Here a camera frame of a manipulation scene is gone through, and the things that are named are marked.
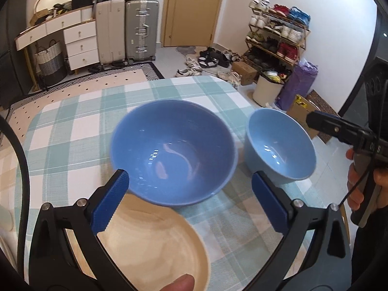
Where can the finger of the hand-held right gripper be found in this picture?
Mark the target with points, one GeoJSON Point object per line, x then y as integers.
{"type": "Point", "coordinates": [330, 125]}

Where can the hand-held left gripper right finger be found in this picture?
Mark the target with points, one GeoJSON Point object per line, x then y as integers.
{"type": "Point", "coordinates": [268, 200]}

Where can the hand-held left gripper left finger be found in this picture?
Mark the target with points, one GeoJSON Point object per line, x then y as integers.
{"type": "Point", "coordinates": [110, 200]}

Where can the small blue bowl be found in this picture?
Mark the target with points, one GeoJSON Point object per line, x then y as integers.
{"type": "Point", "coordinates": [279, 145]}

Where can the large cream plate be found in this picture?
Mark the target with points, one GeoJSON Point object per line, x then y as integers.
{"type": "Point", "coordinates": [151, 242]}

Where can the large blue bowl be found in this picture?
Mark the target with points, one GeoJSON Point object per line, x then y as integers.
{"type": "Point", "coordinates": [172, 145]}

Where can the person's right hand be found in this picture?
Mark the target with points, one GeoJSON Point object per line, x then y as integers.
{"type": "Point", "coordinates": [354, 185]}

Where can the person's left hand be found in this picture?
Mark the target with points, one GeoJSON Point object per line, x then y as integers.
{"type": "Point", "coordinates": [175, 283]}

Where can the brown door mat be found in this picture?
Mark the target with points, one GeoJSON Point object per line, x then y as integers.
{"type": "Point", "coordinates": [326, 101]}

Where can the flat cardboard box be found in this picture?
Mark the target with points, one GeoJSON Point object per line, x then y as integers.
{"type": "Point", "coordinates": [303, 112]}

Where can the purple bag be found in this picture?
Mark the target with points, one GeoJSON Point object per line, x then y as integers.
{"type": "Point", "coordinates": [298, 85]}

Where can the teal checked tablecloth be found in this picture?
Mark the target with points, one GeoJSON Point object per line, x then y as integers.
{"type": "Point", "coordinates": [75, 145]}

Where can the white trash bin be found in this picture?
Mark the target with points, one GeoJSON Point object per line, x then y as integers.
{"type": "Point", "coordinates": [266, 92]}

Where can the gold metal shoe rack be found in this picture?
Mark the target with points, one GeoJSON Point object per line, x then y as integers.
{"type": "Point", "coordinates": [303, 47]}

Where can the brown cardboard box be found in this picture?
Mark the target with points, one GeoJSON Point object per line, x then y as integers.
{"type": "Point", "coordinates": [245, 72]}

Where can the beige checked tablecloth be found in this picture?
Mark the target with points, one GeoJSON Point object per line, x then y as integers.
{"type": "Point", "coordinates": [10, 169]}

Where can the rows of sneakers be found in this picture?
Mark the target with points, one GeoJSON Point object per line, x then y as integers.
{"type": "Point", "coordinates": [285, 30]}

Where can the person's dark clothing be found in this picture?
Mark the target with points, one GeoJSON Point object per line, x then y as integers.
{"type": "Point", "coordinates": [369, 248]}

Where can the scattered shoes and sandals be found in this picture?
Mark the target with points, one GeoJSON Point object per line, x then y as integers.
{"type": "Point", "coordinates": [209, 60]}

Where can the woven laundry basket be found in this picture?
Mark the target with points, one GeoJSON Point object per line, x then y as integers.
{"type": "Point", "coordinates": [51, 63]}

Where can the white dresser desk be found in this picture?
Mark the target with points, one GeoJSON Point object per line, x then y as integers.
{"type": "Point", "coordinates": [81, 45]}

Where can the grey door mat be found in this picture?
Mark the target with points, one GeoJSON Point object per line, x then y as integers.
{"type": "Point", "coordinates": [185, 53]}

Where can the beige suitcase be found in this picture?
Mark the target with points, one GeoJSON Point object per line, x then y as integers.
{"type": "Point", "coordinates": [110, 30]}

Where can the silver suitcase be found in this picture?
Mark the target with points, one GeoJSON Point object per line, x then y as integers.
{"type": "Point", "coordinates": [141, 30]}

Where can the wooden door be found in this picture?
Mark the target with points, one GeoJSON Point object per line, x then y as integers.
{"type": "Point", "coordinates": [194, 12]}

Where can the small open cardboard box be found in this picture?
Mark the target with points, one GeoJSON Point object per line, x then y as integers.
{"type": "Point", "coordinates": [39, 16]}

